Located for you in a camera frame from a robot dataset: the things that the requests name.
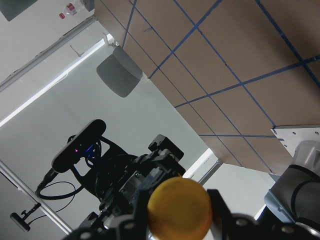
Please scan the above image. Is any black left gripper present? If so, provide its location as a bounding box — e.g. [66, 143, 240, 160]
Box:
[94, 149, 185, 217]

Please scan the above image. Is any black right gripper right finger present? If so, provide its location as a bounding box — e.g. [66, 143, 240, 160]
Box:
[207, 189, 300, 240]

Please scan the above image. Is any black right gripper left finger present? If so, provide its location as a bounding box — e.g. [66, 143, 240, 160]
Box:
[69, 190, 150, 240]

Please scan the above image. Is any brown paper table mat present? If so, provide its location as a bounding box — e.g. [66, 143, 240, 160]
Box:
[94, 0, 320, 175]

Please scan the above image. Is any plastic bottle red label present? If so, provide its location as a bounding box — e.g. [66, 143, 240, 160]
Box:
[59, 0, 85, 19]

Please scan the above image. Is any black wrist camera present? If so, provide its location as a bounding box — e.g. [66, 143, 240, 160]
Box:
[51, 119, 107, 173]

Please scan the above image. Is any small black ceiling camera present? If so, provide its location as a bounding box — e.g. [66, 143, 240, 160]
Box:
[10, 202, 42, 232]

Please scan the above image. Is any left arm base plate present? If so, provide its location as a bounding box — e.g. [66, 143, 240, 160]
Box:
[271, 124, 320, 157]

